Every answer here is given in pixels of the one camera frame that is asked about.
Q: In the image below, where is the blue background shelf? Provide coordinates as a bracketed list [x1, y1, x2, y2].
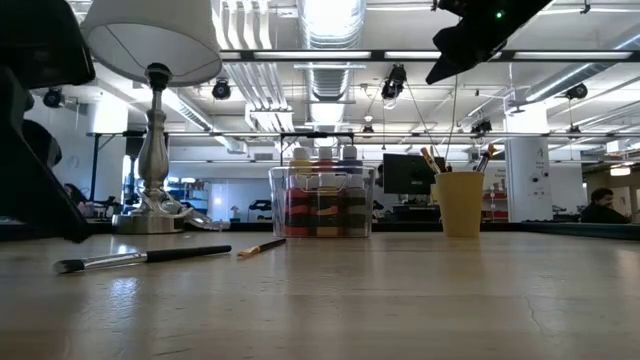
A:
[167, 175, 211, 214]

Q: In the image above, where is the large yellow paint bottle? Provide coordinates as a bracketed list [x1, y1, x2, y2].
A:
[289, 146, 312, 176]

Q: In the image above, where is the large pink paint bottle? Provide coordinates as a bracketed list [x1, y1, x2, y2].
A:
[316, 146, 336, 176]

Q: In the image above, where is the short brown paintbrush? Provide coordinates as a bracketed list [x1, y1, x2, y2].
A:
[474, 143, 500, 174]

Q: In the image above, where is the clear plastic bin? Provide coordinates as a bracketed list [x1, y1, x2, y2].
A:
[268, 164, 377, 239]

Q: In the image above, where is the thin dark paintbrush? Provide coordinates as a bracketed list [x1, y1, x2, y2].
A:
[236, 237, 288, 260]

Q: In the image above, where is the black background monitor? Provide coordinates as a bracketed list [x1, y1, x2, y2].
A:
[382, 153, 439, 196]

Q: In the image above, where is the white round column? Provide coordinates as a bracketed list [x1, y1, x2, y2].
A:
[504, 136, 554, 224]

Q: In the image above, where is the large periwinkle blue paint bottle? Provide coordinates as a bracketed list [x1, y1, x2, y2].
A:
[340, 144, 364, 176]

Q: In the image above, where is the white ceiling duct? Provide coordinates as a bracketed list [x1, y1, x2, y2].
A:
[298, 0, 369, 126]

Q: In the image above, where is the clear lamp cord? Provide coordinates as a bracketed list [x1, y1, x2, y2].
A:
[167, 199, 231, 232]

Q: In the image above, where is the black paintbrush silver ferrule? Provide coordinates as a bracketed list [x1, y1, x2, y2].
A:
[51, 243, 233, 275]

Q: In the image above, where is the white shade silver table lamp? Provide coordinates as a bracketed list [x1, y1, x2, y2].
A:
[82, 0, 224, 236]

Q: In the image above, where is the person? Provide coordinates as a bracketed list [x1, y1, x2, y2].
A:
[62, 182, 97, 217]
[579, 187, 632, 225]

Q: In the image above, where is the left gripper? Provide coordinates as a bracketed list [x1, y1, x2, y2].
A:
[0, 0, 97, 91]

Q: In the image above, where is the yellow paper cup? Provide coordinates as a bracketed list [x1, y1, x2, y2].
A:
[433, 171, 486, 238]

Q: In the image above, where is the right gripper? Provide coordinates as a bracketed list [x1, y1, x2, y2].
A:
[425, 0, 553, 85]

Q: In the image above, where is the red background shelf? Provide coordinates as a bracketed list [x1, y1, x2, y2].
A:
[483, 188, 507, 223]

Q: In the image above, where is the black background gantry frame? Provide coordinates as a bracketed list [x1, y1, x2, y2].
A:
[279, 131, 355, 166]

